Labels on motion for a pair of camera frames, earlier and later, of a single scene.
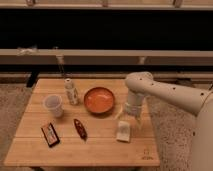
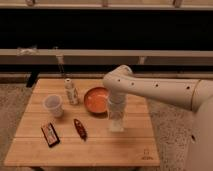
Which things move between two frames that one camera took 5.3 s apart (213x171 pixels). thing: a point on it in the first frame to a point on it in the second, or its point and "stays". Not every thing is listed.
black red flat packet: [50, 134] stays
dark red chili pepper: [80, 129] stays
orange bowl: [99, 99] stays
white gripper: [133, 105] to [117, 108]
